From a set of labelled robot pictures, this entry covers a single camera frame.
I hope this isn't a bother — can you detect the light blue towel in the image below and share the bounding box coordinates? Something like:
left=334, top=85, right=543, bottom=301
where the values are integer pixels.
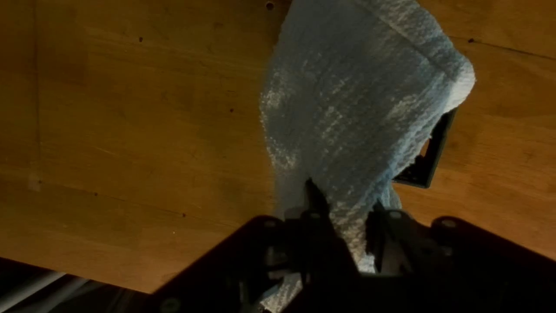
left=258, top=0, right=479, bottom=313

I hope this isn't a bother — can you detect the black perforated box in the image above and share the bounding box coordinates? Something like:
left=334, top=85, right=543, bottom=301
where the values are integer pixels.
left=394, top=109, right=458, bottom=189

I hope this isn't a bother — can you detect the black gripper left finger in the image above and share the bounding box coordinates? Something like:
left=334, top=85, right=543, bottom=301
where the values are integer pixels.
left=305, top=177, right=354, bottom=274

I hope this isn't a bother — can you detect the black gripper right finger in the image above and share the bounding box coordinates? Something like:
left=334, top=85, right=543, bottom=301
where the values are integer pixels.
left=367, top=200, right=407, bottom=274

